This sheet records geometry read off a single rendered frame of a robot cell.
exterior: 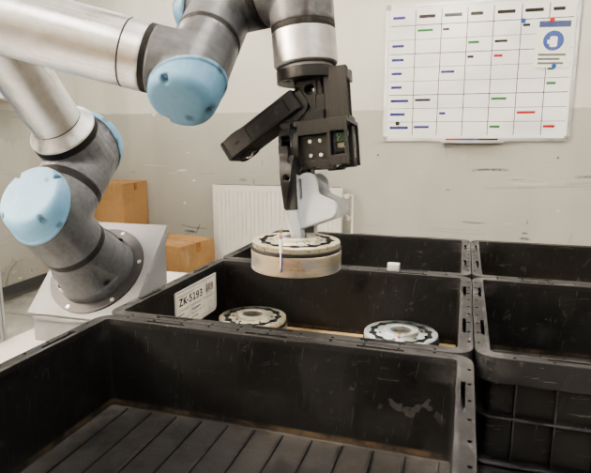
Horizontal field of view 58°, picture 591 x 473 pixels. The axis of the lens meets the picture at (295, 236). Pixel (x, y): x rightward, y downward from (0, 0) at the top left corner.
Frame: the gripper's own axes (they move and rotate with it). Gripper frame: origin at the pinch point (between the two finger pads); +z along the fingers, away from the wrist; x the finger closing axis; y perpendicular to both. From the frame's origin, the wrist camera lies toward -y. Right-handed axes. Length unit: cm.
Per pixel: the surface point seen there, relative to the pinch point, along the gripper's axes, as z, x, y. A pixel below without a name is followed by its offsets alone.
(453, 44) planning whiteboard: -98, 317, 19
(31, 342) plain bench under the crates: 21, 27, -70
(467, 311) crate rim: 9.2, 1.6, 18.7
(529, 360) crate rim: 10.8, -11.4, 23.8
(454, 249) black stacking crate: 7, 47, 17
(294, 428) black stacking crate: 18.0, -12.2, 1.4
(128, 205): -9, 286, -221
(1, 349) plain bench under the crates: 21, 22, -73
